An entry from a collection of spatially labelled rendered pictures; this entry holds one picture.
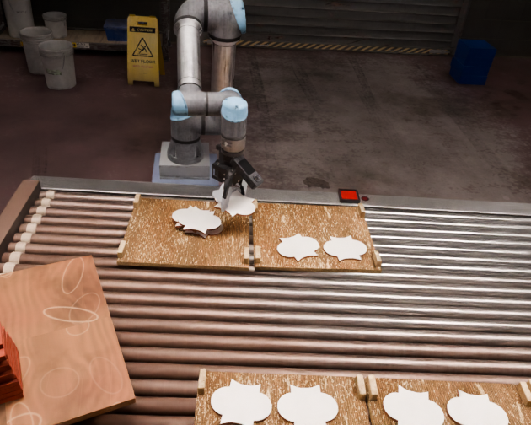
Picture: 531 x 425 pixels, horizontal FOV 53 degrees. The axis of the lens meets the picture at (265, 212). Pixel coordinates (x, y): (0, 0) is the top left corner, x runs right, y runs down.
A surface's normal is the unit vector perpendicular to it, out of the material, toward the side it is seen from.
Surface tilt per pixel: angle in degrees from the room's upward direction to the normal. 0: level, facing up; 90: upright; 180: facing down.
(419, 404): 0
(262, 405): 0
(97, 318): 0
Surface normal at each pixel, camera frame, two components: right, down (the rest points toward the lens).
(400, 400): 0.07, -0.81
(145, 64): 0.04, 0.40
